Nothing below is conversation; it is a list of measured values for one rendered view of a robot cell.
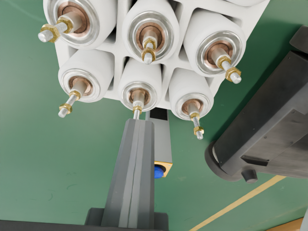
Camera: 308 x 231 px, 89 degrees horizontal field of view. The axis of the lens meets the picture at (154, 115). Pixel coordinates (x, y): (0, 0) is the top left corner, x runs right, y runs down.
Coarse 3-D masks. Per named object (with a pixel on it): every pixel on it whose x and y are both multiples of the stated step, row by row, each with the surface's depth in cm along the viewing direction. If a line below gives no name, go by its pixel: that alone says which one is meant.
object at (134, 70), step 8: (128, 64) 36; (136, 64) 34; (144, 64) 34; (160, 64) 42; (128, 72) 32; (136, 72) 31; (144, 72) 32; (152, 72) 33; (160, 72) 38; (120, 80) 34; (128, 80) 31; (136, 80) 31; (144, 80) 31; (152, 80) 31; (160, 80) 35; (120, 88) 32; (160, 88) 33; (120, 96) 33; (160, 96) 33
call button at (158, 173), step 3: (156, 168) 39; (159, 168) 40; (156, 171) 38; (159, 171) 39; (162, 171) 39; (156, 174) 39; (159, 174) 39; (162, 174) 39; (156, 177) 40; (159, 177) 40
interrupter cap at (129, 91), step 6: (126, 84) 31; (132, 84) 31; (138, 84) 31; (144, 84) 31; (126, 90) 32; (132, 90) 32; (138, 90) 32; (144, 90) 32; (150, 90) 32; (126, 96) 33; (132, 96) 33; (150, 96) 33; (156, 96) 33; (126, 102) 34; (132, 102) 34; (144, 102) 34; (150, 102) 34; (132, 108) 35; (144, 108) 35; (150, 108) 35
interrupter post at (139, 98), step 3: (135, 93) 33; (138, 93) 32; (141, 93) 32; (135, 96) 32; (138, 96) 31; (141, 96) 32; (144, 96) 33; (135, 99) 31; (138, 99) 31; (141, 99) 31; (135, 102) 30; (138, 102) 30; (141, 102) 30; (135, 105) 31; (141, 105) 31
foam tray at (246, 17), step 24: (120, 0) 28; (192, 0) 28; (216, 0) 28; (120, 24) 30; (240, 24) 31; (72, 48) 36; (96, 48) 34; (120, 48) 33; (120, 72) 37; (168, 72) 37; (168, 96) 45
